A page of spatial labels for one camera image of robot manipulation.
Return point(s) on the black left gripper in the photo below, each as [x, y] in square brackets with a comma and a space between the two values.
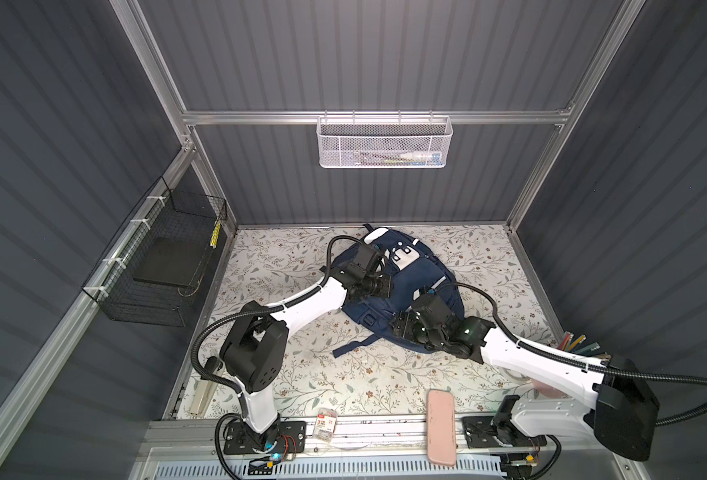
[385, 286]

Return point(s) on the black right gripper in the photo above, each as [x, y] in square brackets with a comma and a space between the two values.
[407, 318]

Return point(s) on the navy blue student backpack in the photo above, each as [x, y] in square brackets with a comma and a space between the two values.
[414, 269]

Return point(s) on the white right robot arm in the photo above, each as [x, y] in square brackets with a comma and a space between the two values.
[619, 412]

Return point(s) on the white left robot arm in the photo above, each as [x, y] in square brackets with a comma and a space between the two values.
[253, 351]

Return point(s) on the pink pencil case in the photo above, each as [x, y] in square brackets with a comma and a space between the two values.
[441, 436]

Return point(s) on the white marker in basket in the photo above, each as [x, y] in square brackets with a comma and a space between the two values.
[425, 157]

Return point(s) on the pink cup with pencils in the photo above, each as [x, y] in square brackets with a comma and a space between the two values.
[573, 345]

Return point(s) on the small clear eraser box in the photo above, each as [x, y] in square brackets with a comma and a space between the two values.
[325, 424]

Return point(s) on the beige stapler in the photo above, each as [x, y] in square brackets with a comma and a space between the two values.
[204, 390]

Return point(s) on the white wire mesh basket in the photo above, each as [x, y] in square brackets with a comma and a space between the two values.
[377, 142]

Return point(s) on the black wire wall basket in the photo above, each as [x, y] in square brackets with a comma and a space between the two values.
[161, 266]

